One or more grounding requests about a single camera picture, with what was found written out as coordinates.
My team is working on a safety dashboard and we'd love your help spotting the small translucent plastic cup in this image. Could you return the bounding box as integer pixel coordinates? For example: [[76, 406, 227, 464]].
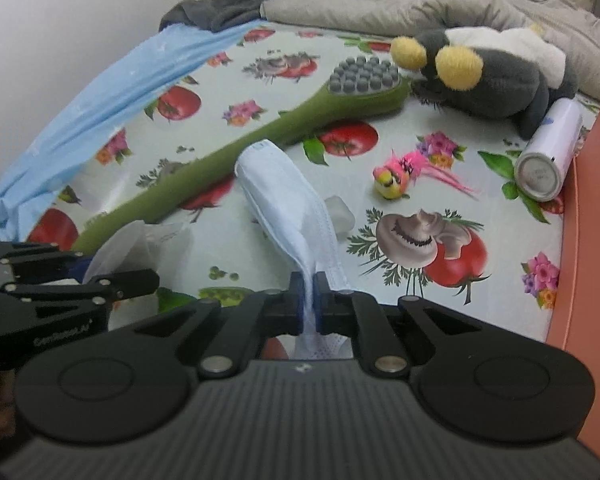
[[325, 196, 356, 235]]

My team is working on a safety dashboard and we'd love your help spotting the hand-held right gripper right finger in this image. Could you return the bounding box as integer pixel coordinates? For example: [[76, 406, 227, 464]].
[[312, 271, 483, 376]]

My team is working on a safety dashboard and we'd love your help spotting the white spray can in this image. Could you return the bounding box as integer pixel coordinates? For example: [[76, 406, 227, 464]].
[[514, 97, 583, 203]]

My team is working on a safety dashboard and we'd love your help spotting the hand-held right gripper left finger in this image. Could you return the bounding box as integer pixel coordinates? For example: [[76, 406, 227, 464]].
[[135, 272, 303, 380]]

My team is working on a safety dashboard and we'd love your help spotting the blue face mask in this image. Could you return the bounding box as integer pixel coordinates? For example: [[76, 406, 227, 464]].
[[234, 141, 355, 361]]

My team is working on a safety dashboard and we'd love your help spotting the grey penguin plush toy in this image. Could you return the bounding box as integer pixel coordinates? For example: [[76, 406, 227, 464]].
[[390, 22, 580, 141]]

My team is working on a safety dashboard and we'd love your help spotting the green plush massage brush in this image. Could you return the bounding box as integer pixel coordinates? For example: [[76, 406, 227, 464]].
[[72, 56, 413, 256]]

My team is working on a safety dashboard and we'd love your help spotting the fruit printed bed sheet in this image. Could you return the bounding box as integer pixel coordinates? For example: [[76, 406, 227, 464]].
[[25, 20, 600, 346]]

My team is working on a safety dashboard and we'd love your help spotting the grey duvet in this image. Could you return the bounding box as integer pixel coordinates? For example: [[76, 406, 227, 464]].
[[260, 0, 600, 103]]

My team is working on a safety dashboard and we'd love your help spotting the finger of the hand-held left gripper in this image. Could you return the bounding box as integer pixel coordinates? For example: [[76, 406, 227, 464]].
[[0, 269, 161, 358], [0, 241, 90, 283]]

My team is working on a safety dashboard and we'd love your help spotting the pink feathered bird toy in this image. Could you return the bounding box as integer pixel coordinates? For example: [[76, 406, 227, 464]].
[[372, 150, 481, 201]]

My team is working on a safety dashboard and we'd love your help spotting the white tissue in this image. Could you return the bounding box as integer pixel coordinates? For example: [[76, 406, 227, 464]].
[[82, 220, 191, 331]]

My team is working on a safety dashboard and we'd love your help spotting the pink cardboard box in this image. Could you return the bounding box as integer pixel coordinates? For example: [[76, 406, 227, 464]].
[[547, 100, 600, 466]]

